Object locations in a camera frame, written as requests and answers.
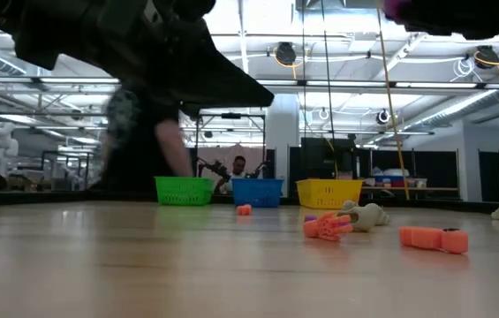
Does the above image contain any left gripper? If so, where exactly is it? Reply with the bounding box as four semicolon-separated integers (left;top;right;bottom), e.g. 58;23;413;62
54;0;276;109

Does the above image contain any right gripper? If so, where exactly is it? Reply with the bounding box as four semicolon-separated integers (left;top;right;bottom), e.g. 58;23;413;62
402;0;499;41

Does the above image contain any beige curtain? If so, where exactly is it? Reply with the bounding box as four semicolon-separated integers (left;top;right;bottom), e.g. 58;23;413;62
198;143;268;178

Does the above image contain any person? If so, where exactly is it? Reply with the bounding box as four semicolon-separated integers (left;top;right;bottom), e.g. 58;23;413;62
213;155;250;195
98;81;193;193

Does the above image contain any green plastic basket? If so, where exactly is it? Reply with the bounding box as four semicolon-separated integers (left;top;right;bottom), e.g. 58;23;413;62
154;176;215;207

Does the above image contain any blue plastic basket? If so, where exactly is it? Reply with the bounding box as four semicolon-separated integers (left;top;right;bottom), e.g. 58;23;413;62
230;178;285;208

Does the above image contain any black partition panel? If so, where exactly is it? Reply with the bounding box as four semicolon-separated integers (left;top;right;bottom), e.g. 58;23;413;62
288;137;356;180

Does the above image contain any yellow plastic basket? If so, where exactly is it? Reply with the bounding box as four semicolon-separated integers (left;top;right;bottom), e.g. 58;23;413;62
295;178;364;210

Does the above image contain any table with storage containers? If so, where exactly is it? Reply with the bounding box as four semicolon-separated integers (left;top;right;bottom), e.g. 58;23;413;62
361;166;460;200

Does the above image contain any black gantry frame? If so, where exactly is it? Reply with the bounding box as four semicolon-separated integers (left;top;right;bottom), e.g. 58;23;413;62
193;111;268;178

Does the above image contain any black overhead camera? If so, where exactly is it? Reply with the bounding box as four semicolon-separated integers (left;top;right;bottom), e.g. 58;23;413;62
274;42;298;67

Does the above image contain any yellow cable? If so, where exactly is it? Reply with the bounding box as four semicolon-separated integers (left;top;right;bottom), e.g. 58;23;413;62
374;0;412;201

